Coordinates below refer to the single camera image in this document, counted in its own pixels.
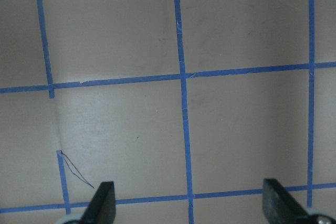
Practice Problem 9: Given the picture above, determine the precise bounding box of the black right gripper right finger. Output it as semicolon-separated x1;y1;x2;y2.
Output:
262;179;314;224

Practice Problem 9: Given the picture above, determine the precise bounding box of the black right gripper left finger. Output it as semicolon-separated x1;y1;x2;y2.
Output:
80;182;116;224

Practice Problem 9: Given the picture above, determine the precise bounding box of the loose thin wire strand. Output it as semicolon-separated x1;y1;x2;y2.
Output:
60;151;95;189

